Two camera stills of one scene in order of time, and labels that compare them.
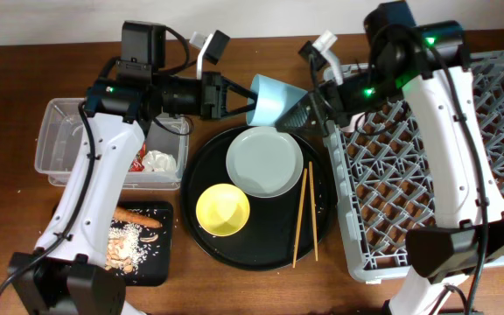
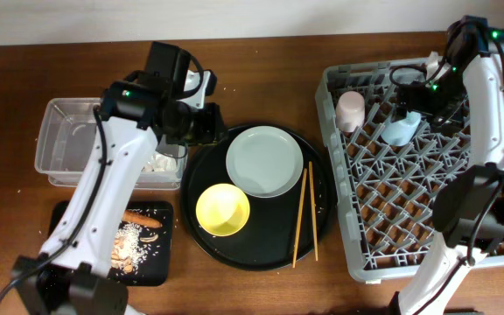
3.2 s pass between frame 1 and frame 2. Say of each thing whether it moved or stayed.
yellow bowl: stayed
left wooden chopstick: stayed
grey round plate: stayed
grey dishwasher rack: stayed
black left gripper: moved
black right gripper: moved
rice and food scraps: stayed
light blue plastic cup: moved
